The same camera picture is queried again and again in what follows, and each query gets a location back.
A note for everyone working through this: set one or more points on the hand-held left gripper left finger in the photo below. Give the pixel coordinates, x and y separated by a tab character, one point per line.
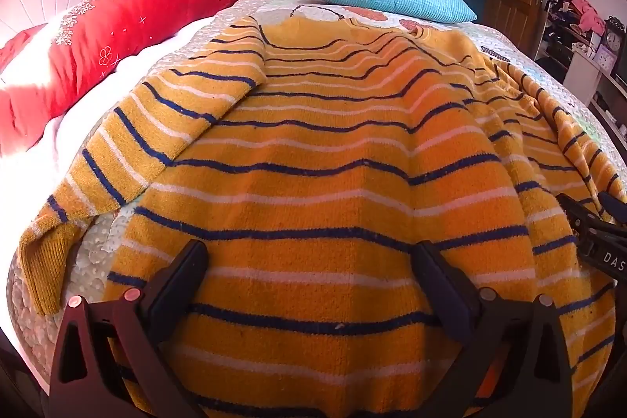
177	288

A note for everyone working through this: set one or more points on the beige quilted bedspread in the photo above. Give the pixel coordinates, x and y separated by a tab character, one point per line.
95	246

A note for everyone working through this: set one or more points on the black ornate table clock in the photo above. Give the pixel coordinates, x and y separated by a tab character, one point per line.
615	37

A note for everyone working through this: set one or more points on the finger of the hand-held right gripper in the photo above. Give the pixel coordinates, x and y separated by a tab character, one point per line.
615	208

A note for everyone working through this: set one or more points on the red embroidered duvet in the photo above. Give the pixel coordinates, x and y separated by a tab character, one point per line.
122	31

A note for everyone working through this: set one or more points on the pink clothes heap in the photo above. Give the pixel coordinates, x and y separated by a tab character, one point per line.
588	16

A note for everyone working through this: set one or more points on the pale pink fleece blanket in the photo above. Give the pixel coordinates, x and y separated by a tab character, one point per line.
73	129

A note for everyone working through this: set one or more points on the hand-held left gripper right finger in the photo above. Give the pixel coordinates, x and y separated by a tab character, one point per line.
441	286

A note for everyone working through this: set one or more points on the orange striped knit sweater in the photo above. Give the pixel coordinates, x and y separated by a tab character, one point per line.
318	163

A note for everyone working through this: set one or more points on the white cluttered shelf unit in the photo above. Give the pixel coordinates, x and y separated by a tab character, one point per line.
580	75

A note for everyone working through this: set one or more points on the small purple alarm clock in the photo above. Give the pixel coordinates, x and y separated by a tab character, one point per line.
606	56

